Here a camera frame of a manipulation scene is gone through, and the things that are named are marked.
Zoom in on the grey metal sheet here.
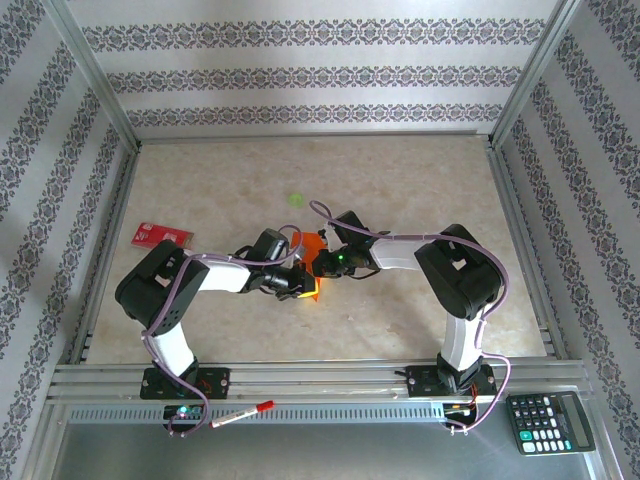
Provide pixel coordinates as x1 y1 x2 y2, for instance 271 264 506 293
29 404 616 480

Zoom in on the red-capped marker pen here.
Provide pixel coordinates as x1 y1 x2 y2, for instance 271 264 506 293
208 399 276 430

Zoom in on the red card box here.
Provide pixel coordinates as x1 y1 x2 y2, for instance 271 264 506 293
131 221 195 251

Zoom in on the black desk calculator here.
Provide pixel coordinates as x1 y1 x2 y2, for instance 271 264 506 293
505 392 597 456

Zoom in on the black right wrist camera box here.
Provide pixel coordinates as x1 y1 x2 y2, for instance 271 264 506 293
327 210 370 247

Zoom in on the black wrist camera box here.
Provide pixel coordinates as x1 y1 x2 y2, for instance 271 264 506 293
327 210 370 247
252 228 291 264

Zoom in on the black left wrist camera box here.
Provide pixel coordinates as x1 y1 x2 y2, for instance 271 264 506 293
252 228 291 264

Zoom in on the aluminium table end rail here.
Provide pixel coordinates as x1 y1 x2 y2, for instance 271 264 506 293
134 130 494 147

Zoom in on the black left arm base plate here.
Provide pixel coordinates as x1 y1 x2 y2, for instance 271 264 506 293
139 367 231 401

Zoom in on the grey slotted cable duct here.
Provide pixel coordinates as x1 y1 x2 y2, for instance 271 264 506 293
67 403 449 425

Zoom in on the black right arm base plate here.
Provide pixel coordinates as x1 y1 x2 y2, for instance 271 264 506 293
407 364 496 399

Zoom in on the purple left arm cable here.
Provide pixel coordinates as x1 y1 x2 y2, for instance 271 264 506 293
141 224 304 437

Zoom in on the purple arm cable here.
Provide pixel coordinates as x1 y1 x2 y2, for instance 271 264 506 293
141 224 304 437
308 199 513 435

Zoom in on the aluminium table side rail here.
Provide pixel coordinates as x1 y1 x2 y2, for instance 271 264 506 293
487 139 570 362
69 142 142 365

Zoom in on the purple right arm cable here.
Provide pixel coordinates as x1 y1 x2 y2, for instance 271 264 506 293
308 199 513 435

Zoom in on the aluminium frame post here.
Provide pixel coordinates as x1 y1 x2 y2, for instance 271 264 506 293
488 0 586 149
42 0 142 151

